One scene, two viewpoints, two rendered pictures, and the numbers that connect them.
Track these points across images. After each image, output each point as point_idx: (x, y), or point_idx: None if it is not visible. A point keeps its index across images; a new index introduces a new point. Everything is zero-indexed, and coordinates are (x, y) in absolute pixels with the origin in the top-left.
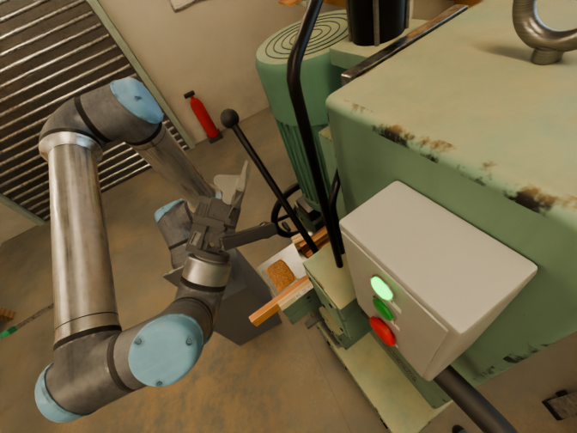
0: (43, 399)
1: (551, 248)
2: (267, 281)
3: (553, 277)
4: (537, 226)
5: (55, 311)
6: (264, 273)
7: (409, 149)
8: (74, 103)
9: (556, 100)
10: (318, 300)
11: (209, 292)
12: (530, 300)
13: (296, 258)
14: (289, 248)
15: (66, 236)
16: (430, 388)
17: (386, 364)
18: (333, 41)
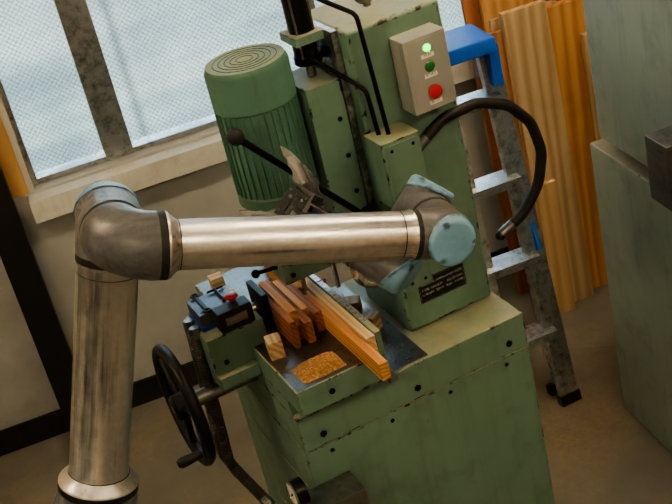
0: (458, 216)
1: (427, 15)
2: (325, 378)
3: (432, 22)
4: (422, 12)
5: (389, 220)
6: (311, 384)
7: (388, 21)
8: (118, 202)
9: (388, 4)
10: None
11: None
12: None
13: (298, 355)
14: (278, 364)
15: (314, 214)
16: None
17: (449, 321)
18: (271, 49)
